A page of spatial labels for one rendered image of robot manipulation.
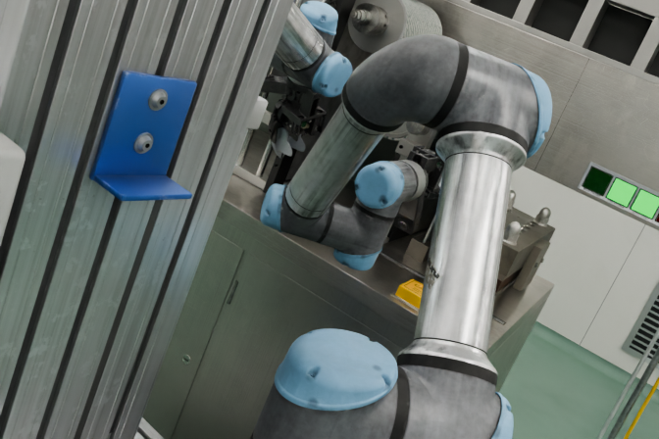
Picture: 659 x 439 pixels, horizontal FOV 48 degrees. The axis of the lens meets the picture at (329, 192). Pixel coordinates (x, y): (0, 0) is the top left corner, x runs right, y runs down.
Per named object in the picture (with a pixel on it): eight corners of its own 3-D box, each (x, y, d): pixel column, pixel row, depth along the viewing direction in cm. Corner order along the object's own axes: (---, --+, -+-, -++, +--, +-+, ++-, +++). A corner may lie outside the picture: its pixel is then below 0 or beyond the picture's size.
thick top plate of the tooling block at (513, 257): (438, 240, 158) (449, 215, 157) (488, 219, 194) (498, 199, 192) (505, 276, 152) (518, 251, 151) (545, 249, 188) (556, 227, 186)
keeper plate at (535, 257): (512, 287, 168) (533, 244, 166) (523, 278, 177) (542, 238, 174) (522, 292, 168) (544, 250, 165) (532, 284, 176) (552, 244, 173)
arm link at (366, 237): (310, 241, 132) (333, 186, 129) (368, 260, 135) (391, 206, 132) (316, 260, 125) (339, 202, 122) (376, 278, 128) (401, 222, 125)
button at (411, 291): (394, 295, 139) (399, 284, 138) (408, 288, 145) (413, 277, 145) (426, 315, 136) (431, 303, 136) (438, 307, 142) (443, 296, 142)
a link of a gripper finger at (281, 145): (283, 173, 158) (291, 138, 152) (266, 157, 160) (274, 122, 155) (294, 169, 159) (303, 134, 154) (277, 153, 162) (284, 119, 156)
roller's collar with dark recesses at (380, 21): (347, 26, 163) (358, -2, 161) (358, 29, 168) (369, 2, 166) (371, 37, 160) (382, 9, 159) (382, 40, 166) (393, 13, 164)
